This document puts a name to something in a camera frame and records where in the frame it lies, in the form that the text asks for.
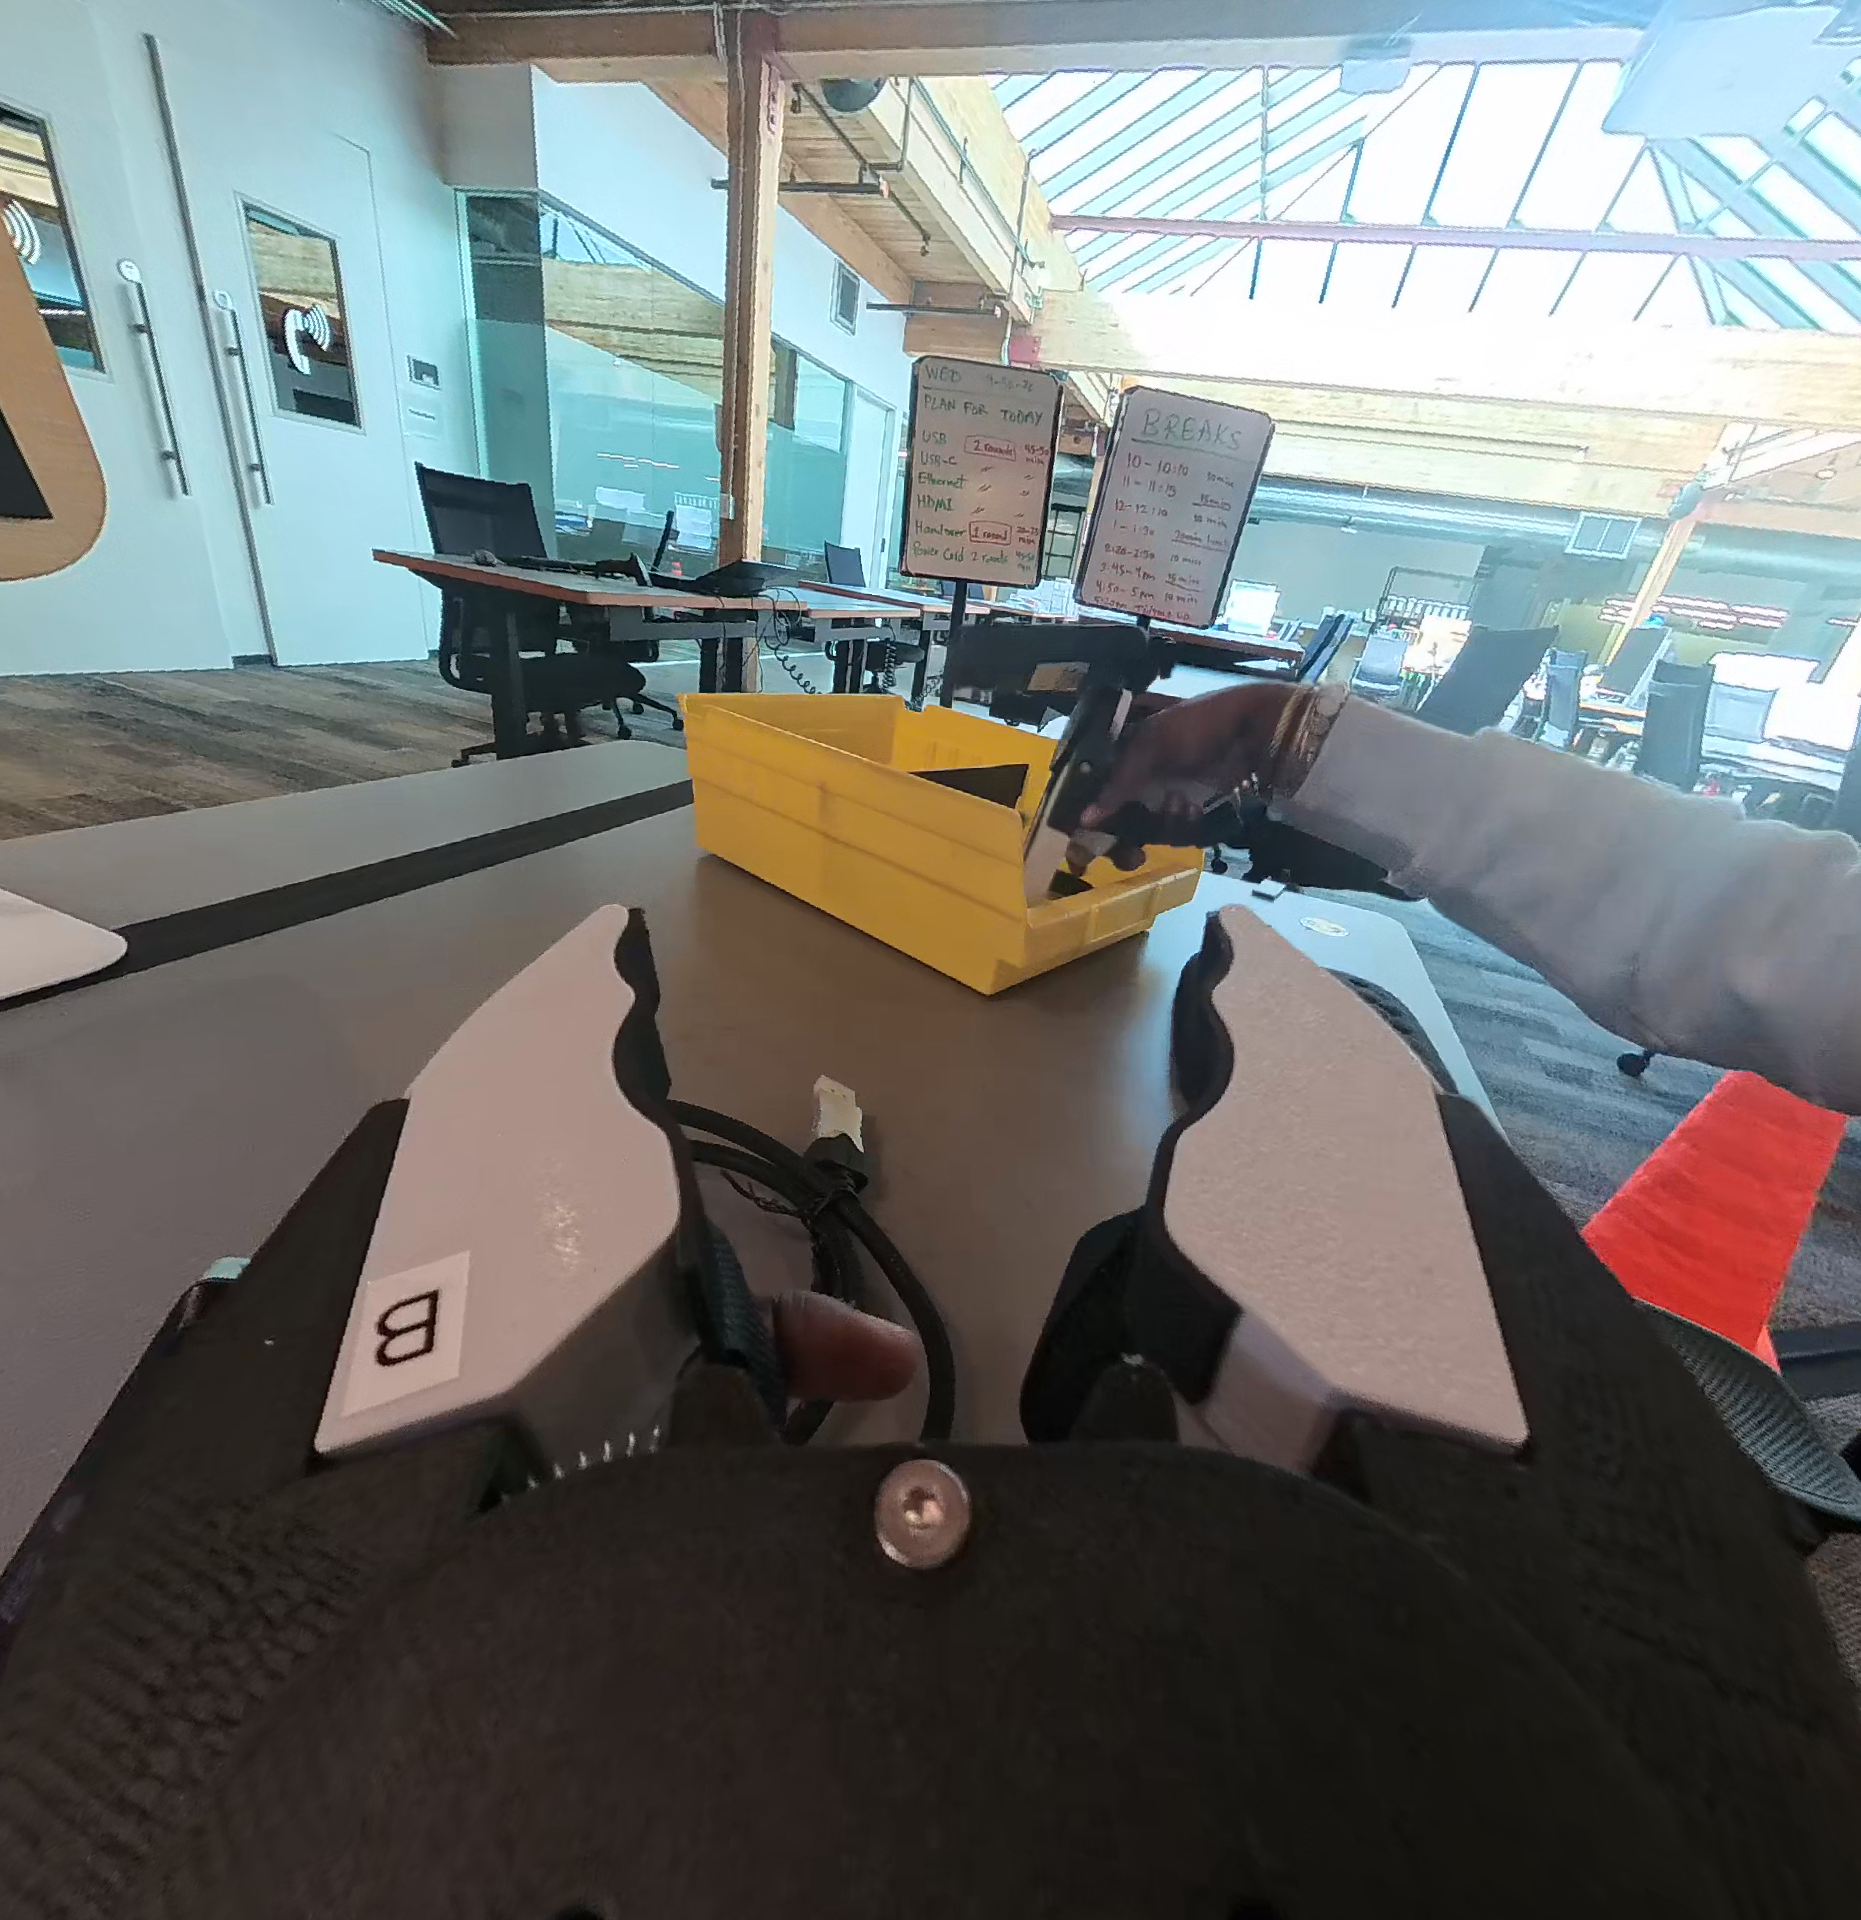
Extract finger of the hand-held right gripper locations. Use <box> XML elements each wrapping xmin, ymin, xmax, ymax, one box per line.
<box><xmin>1023</xmin><ymin>689</ymin><xmax>1144</xmax><ymax>905</ymax></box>

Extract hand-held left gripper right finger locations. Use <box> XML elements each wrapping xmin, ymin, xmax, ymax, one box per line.
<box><xmin>1020</xmin><ymin>904</ymin><xmax>1533</xmax><ymax>1476</ymax></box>

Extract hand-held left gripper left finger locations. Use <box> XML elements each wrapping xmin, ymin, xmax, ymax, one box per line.
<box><xmin>314</xmin><ymin>904</ymin><xmax>716</xmax><ymax>1481</ymax></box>

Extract yellow plastic bin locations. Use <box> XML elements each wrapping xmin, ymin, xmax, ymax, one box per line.
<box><xmin>677</xmin><ymin>689</ymin><xmax>1204</xmax><ymax>996</ymax></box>

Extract black cable with blue connector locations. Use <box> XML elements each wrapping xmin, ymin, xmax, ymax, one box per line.
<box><xmin>665</xmin><ymin>1071</ymin><xmax>962</xmax><ymax>1449</ymax></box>

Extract person's right hand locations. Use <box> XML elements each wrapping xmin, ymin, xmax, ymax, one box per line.
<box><xmin>1081</xmin><ymin>679</ymin><xmax>1323</xmax><ymax>875</ymax></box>

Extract person's left hand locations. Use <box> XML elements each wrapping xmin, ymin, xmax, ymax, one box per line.
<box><xmin>772</xmin><ymin>1289</ymin><xmax>920</xmax><ymax>1406</ymax></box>

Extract black textured pad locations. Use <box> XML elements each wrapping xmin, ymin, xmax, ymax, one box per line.
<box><xmin>1326</xmin><ymin>966</ymin><xmax>1460</xmax><ymax>1097</ymax></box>

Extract handwritten whiteboard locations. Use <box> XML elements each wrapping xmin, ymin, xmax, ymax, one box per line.
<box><xmin>1073</xmin><ymin>383</ymin><xmax>1277</xmax><ymax>631</ymax></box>
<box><xmin>900</xmin><ymin>353</ymin><xmax>1067</xmax><ymax>589</ymax></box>

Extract red plastic bin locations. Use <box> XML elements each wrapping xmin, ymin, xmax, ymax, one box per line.
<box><xmin>1582</xmin><ymin>1068</ymin><xmax>1851</xmax><ymax>1359</ymax></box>

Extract wooden office desk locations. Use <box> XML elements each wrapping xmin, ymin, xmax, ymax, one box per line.
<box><xmin>372</xmin><ymin>544</ymin><xmax>935</xmax><ymax>702</ymax></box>

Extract white tablet stand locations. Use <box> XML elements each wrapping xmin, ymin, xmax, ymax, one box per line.
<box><xmin>0</xmin><ymin>874</ymin><xmax>128</xmax><ymax>1010</ymax></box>

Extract black office chair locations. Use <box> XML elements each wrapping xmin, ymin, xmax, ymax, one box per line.
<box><xmin>413</xmin><ymin>461</ymin><xmax>649</xmax><ymax>764</ymax></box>

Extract gold bracelets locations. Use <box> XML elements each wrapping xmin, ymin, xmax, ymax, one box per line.
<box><xmin>1267</xmin><ymin>681</ymin><xmax>1348</xmax><ymax>803</ymax></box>

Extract wooden post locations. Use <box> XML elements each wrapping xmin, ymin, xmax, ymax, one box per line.
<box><xmin>714</xmin><ymin>11</ymin><xmax>788</xmax><ymax>572</ymax></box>

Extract black board with tan frame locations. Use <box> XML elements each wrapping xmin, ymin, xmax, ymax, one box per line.
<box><xmin>0</xmin><ymin>142</ymin><xmax>110</xmax><ymax>584</ymax></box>

